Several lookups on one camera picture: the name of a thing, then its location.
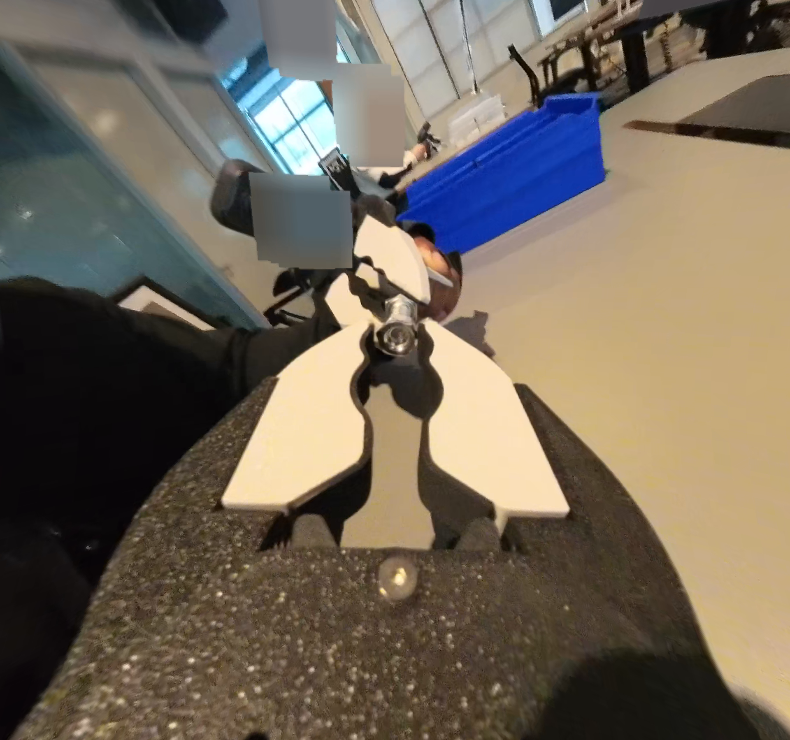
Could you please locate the silver hex nut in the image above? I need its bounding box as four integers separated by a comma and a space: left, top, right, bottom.
373, 319, 422, 358

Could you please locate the black office chair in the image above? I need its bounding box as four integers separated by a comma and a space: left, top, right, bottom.
507, 44, 548, 109
264, 268, 331, 329

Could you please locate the long wooden table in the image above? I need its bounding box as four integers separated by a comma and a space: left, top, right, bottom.
537, 0, 790, 94

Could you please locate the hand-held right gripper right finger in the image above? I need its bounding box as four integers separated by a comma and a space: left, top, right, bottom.
420, 322, 571, 519

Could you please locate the silver hex bolt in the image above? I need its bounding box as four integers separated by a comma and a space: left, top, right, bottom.
384, 293, 422, 324

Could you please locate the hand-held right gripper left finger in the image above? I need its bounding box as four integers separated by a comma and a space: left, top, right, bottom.
221, 322, 375, 531

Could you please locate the person's left forearm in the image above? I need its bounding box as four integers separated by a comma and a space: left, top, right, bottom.
0, 276, 353, 445

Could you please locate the black framed marker board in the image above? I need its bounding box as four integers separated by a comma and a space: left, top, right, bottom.
116, 276, 218, 331

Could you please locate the black table mat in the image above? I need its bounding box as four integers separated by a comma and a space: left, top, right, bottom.
684, 77, 790, 135

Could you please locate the blue plastic bin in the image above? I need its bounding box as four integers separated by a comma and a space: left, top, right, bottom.
398, 92, 609, 255

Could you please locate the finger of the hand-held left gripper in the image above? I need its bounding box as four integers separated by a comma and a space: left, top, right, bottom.
323, 270, 373, 329
353, 216, 455, 307

